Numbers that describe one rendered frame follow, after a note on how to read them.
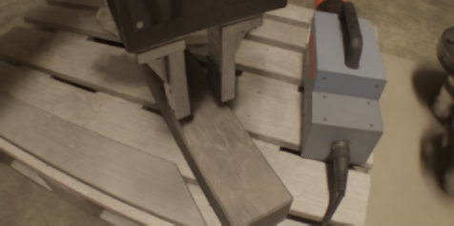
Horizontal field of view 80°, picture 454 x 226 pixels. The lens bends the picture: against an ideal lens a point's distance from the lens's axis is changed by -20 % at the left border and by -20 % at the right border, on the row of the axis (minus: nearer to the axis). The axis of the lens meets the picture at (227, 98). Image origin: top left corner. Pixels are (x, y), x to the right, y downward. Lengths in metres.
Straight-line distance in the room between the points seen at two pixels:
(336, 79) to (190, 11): 0.32
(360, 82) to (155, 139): 0.42
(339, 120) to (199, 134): 0.24
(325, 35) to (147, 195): 0.46
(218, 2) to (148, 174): 0.36
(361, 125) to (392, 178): 0.30
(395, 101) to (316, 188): 0.51
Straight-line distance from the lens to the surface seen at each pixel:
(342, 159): 0.59
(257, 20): 0.49
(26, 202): 0.90
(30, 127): 0.80
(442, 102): 1.06
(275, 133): 0.69
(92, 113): 0.78
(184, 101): 0.53
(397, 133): 0.97
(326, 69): 0.60
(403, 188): 0.87
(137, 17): 0.36
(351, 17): 0.66
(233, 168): 0.53
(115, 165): 0.65
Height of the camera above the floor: 0.69
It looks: 47 degrees down
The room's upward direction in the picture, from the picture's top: straight up
